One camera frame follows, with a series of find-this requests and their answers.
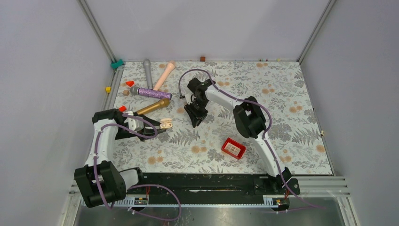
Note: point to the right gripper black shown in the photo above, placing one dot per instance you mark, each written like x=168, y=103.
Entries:
x=193, y=114

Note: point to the red plastic tray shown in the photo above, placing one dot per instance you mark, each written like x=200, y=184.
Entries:
x=233, y=148

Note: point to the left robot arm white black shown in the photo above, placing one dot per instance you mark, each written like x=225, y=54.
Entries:
x=99, y=181

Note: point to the red block on mat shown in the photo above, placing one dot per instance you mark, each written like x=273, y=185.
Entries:
x=123, y=109

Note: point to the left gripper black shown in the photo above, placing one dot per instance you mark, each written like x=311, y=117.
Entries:
x=147, y=132

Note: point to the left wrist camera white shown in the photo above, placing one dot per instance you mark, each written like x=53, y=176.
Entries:
x=134, y=124

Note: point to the floral patterned table mat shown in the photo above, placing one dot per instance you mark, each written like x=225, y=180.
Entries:
x=279, y=86

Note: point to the teal plastic piece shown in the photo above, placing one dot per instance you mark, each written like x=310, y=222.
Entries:
x=117, y=64

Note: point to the purple glitter toy microphone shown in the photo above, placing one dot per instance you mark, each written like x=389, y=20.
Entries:
x=150, y=93

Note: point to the beige toy microphone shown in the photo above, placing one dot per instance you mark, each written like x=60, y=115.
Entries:
x=170, y=66

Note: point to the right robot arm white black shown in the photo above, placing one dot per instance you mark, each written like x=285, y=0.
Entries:
x=250, y=122

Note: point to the gold toy microphone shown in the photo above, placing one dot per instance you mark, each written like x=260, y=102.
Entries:
x=162, y=103

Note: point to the grey toy microphone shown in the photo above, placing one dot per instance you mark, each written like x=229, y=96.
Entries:
x=148, y=74

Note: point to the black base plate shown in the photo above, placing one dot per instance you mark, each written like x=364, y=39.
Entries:
x=213, y=189

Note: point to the red triangular block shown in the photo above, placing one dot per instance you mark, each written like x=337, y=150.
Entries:
x=130, y=83

